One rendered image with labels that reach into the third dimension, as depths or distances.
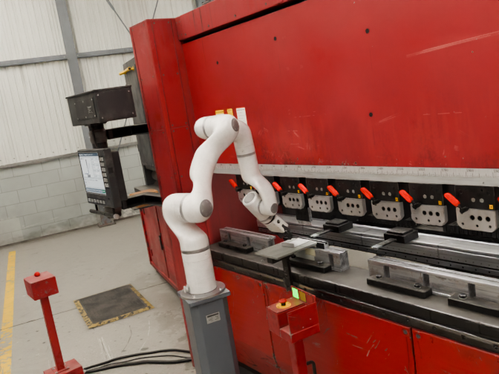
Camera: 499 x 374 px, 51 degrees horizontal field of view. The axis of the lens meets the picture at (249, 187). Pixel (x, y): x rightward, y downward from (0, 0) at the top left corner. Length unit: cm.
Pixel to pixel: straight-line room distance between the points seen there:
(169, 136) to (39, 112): 610
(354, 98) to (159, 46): 141
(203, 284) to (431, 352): 93
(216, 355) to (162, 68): 174
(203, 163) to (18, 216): 729
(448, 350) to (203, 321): 95
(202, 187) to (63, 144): 721
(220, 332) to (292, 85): 118
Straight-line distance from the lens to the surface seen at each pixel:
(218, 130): 219
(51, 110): 920
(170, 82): 324
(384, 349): 241
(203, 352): 226
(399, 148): 215
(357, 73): 224
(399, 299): 224
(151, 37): 323
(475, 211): 203
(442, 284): 224
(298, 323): 243
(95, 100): 321
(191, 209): 205
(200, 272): 216
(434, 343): 221
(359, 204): 235
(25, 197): 925
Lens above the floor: 177
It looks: 10 degrees down
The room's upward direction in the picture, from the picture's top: 9 degrees counter-clockwise
